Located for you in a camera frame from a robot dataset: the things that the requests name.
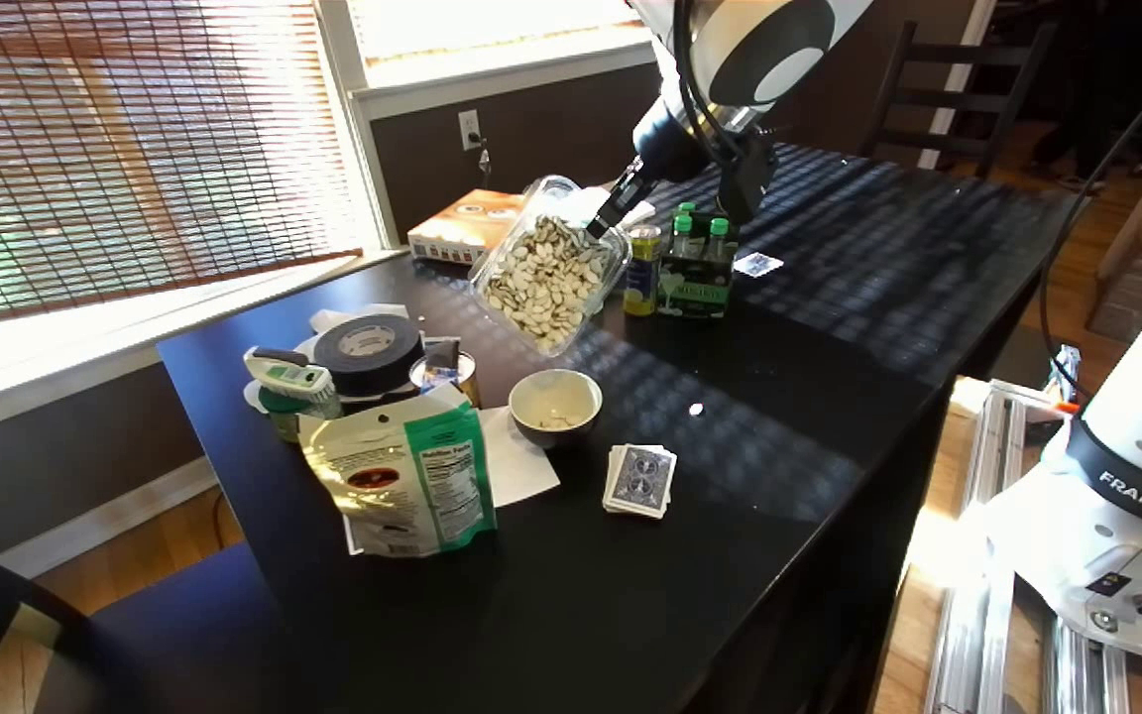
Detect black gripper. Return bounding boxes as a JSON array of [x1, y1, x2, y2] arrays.
[[583, 94, 727, 242]]

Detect cream ceramic bowl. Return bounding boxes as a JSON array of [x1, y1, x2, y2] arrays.
[[503, 366, 608, 447]]

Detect white napkin stack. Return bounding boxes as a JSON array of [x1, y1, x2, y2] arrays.
[[555, 184, 618, 221]]

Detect yellow liquid plastic bottle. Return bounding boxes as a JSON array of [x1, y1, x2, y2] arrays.
[[623, 225, 666, 321]]

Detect green bottle carrier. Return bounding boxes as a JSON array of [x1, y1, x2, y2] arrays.
[[653, 231, 740, 321]]

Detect small white packet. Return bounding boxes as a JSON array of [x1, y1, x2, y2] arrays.
[[729, 249, 789, 284]]

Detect small orange jar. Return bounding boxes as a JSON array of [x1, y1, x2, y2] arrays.
[[414, 335, 481, 402]]

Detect white paper napkin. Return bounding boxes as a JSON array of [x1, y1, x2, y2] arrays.
[[477, 402, 565, 510]]

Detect black tape roll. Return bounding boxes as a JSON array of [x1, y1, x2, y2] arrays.
[[308, 308, 429, 402]]

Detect green gold snack bag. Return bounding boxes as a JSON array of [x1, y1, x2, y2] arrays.
[[296, 394, 503, 563]]

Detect green tape roll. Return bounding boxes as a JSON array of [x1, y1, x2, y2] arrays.
[[241, 345, 341, 417]]

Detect wooden window blinds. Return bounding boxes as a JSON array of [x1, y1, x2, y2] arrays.
[[0, 0, 384, 329]]

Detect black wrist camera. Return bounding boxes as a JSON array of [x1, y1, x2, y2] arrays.
[[714, 124, 777, 231]]

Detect white wall outlet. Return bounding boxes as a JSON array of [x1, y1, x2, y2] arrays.
[[451, 109, 488, 155]]

